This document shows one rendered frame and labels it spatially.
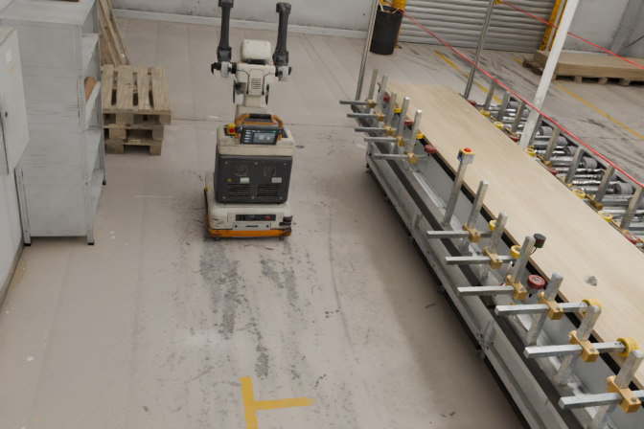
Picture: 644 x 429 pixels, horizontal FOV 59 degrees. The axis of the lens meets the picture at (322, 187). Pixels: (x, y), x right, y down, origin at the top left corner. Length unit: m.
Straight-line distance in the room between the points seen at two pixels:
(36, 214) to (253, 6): 6.73
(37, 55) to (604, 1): 10.90
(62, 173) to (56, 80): 0.63
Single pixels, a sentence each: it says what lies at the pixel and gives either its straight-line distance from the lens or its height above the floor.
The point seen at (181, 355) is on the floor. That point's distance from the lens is 3.50.
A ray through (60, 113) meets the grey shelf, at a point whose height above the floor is 0.99.
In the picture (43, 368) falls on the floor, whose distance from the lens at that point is 3.53.
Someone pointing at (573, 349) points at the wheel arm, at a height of 0.96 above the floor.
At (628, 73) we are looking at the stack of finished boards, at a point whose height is 0.23.
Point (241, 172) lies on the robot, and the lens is 4.15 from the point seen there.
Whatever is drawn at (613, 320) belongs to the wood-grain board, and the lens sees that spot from 3.04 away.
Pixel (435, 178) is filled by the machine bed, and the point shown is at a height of 0.69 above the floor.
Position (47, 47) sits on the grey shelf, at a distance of 3.76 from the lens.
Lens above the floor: 2.51
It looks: 29 degrees down
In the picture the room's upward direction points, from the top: 9 degrees clockwise
